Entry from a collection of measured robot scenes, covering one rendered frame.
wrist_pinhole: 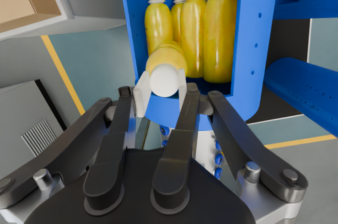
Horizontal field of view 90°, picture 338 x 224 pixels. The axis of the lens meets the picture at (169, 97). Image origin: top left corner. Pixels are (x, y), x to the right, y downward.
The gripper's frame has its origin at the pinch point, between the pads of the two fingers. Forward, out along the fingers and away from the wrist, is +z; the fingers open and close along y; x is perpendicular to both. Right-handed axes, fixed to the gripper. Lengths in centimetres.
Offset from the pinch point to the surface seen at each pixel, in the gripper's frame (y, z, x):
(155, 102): -2.6, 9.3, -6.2
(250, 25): 12.5, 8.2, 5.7
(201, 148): 10, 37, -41
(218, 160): 15, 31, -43
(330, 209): 187, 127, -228
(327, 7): 63, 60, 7
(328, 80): 77, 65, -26
